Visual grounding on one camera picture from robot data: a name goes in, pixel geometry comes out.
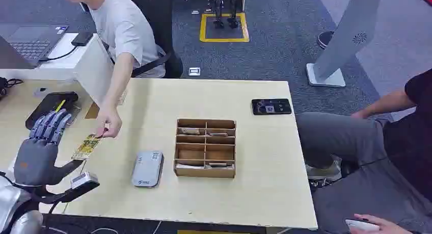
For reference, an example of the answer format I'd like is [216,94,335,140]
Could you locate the white floor stand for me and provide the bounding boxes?
[306,0,385,89]

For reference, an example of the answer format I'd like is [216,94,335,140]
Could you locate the grey metal case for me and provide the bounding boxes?
[130,150,166,189]

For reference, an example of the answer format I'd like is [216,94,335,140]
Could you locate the white smartphone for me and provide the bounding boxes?
[344,219,381,232]

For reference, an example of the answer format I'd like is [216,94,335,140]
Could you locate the black cable bundle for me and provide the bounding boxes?
[0,76,24,100]

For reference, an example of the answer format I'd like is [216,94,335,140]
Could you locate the black round base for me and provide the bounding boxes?
[316,30,335,50]

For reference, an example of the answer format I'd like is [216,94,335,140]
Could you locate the wooden card box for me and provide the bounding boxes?
[173,118,237,179]

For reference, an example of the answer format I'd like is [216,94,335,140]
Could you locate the brown cardboard piece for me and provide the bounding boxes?
[84,101,101,120]

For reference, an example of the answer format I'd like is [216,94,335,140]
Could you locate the black flat pad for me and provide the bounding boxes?
[25,91,82,131]

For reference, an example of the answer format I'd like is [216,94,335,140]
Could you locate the grey laptop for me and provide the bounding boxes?
[0,24,70,70]

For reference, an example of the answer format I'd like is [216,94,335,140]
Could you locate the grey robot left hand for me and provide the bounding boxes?
[13,109,84,189]

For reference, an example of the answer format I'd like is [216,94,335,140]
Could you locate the black power adapter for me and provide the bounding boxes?
[71,31,94,47]

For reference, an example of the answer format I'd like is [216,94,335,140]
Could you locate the person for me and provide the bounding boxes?
[295,67,432,234]
[56,0,167,139]

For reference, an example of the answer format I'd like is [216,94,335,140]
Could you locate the white desk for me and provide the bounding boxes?
[0,32,116,107]

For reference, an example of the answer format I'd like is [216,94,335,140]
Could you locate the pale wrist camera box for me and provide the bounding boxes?
[70,171,100,194]

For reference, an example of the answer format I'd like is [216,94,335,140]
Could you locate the black adapter cable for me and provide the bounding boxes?
[38,45,79,63]

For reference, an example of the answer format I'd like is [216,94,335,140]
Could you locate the person's hand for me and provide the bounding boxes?
[350,109,372,120]
[347,213,413,234]
[95,104,123,139]

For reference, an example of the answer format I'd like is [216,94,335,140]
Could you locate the black office chair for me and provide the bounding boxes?
[116,0,183,79]

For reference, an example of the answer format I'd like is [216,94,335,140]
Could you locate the black smartphone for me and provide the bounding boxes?
[251,98,293,116]

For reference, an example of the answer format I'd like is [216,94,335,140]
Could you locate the black background robot legs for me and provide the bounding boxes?
[206,0,241,29]

